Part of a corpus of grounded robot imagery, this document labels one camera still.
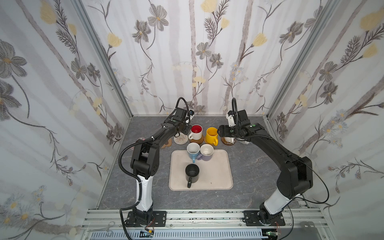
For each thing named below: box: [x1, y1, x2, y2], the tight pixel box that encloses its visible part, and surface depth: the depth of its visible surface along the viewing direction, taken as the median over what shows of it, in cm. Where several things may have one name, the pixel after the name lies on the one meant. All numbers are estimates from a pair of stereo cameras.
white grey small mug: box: [197, 143, 214, 161], surface depth 95 cm
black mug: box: [185, 163, 200, 189], surface depth 84 cm
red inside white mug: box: [188, 124, 203, 140], surface depth 105 cm
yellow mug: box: [206, 127, 219, 147], surface depth 100 cm
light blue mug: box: [186, 142, 201, 163], surface depth 92 cm
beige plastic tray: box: [169, 149, 234, 191], surface depth 91 cm
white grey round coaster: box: [173, 134, 189, 145], surface depth 106 cm
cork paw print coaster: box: [161, 138, 172, 149], surface depth 106 cm
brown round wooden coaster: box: [189, 134, 204, 144], surface depth 106 cm
